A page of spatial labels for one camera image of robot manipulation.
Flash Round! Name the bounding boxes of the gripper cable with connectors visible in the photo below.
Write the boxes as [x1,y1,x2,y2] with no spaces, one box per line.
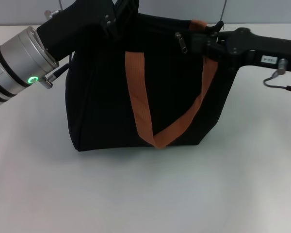
[40,9,70,89]
[263,58,291,95]

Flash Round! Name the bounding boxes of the black food bag orange handles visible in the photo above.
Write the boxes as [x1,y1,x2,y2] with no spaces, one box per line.
[65,12,238,152]

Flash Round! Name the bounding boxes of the silver zipper pull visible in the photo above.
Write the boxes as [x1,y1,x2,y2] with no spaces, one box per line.
[175,32,189,55]

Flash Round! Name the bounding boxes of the left gripper cable with connectors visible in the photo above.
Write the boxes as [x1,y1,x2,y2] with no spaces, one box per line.
[40,9,70,89]

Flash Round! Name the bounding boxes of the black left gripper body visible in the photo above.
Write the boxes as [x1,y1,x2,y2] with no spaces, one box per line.
[36,0,118,62]

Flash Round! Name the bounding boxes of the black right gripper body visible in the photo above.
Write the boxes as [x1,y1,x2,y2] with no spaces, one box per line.
[224,27,291,73]

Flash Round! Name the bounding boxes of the right gripper cable with connectors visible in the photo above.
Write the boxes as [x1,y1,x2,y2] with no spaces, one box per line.
[263,58,291,95]

